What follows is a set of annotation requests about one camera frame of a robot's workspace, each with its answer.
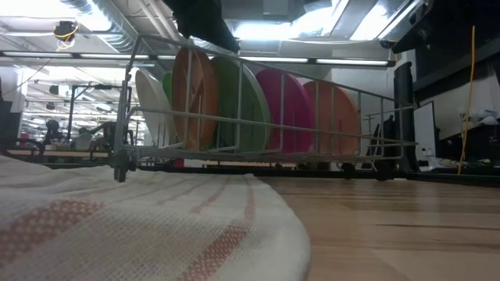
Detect orange plate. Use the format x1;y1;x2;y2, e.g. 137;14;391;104
170;47;220;151

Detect sage green plate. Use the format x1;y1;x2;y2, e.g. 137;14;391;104
210;55;272;153

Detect white plate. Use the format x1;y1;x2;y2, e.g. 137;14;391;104
134;69;179;148

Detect magenta plate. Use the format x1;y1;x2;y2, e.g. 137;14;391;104
255;68;316;154

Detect grey wire dish rack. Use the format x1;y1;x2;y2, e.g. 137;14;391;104
112;34;418;183

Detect pale pink plate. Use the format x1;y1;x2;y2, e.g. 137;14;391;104
303;80;361;156

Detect black ceiling device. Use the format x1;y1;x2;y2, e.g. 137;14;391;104
52;20;81;52

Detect ceiling light strip bar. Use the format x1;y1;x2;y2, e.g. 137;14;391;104
0;49;396;68

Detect white red-striped dish towel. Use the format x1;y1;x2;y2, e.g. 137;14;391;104
0;155;313;281

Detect black vertical pillar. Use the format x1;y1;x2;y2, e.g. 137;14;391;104
393;61;416;173

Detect white board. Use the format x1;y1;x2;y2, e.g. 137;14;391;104
413;101;438;161

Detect silver ventilation duct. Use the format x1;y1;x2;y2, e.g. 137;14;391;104
58;0;184;55

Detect black background rig frame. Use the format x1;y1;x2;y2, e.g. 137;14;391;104
66;82;132;149

